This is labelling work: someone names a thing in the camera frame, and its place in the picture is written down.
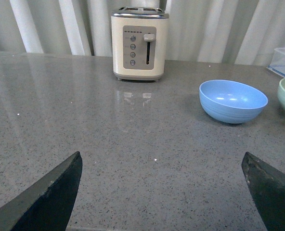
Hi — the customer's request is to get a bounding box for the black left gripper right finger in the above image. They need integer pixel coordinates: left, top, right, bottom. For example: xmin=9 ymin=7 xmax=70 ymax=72
xmin=241 ymin=152 xmax=285 ymax=231

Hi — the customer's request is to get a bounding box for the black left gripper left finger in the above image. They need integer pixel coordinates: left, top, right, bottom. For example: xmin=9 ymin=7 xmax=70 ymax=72
xmin=0 ymin=152 xmax=83 ymax=231

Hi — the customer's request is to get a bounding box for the blue bowl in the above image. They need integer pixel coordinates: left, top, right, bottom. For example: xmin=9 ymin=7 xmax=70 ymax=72
xmin=199 ymin=80 xmax=268 ymax=124

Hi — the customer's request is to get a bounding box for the clear plastic container blue lid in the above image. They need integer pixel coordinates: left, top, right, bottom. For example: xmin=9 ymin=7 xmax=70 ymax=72
xmin=267 ymin=48 xmax=285 ymax=77

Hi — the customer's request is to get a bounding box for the white curtain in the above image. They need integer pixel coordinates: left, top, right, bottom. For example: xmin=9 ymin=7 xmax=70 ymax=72
xmin=0 ymin=0 xmax=285 ymax=65

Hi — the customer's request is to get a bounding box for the cream toaster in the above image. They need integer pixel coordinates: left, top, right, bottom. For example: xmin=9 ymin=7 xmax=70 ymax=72
xmin=111 ymin=6 xmax=169 ymax=81

